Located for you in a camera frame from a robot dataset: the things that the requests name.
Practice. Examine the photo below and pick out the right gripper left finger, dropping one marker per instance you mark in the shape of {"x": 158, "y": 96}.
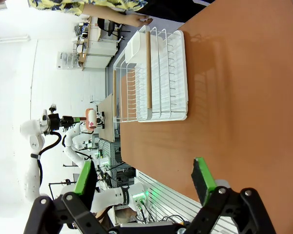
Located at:
{"x": 63, "y": 214}

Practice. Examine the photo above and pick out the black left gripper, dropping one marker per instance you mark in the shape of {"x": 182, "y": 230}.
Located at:
{"x": 57, "y": 122}

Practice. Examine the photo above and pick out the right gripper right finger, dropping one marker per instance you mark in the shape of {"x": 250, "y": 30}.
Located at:
{"x": 229, "y": 212}

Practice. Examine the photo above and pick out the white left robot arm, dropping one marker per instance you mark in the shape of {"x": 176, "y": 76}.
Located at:
{"x": 31, "y": 170}

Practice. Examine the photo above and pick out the person's left forearm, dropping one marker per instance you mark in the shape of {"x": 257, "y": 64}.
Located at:
{"x": 107, "y": 15}

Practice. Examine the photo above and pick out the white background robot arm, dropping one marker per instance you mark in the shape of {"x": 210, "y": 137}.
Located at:
{"x": 72, "y": 143}

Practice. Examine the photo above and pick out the person's left hand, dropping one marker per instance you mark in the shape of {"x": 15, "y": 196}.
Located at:
{"x": 139, "y": 20}

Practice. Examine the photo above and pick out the brown background table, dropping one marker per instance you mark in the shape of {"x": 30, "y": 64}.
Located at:
{"x": 107, "y": 117}

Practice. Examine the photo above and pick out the white slotted metal panel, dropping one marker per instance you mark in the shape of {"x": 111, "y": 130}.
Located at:
{"x": 166, "y": 195}

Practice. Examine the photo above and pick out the wooden white office cabinet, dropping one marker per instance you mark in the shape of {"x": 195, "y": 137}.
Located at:
{"x": 97, "y": 48}

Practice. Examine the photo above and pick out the white plastic utensil holder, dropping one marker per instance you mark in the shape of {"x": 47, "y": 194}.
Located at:
{"x": 134, "y": 48}

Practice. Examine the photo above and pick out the black office chair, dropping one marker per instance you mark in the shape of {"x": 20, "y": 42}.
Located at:
{"x": 111, "y": 25}

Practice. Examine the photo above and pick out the white drain tray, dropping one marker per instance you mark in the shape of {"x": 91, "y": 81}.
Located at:
{"x": 178, "y": 80}

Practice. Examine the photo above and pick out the person in yellow pineapple shirt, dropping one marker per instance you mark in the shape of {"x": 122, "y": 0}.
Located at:
{"x": 100, "y": 3}

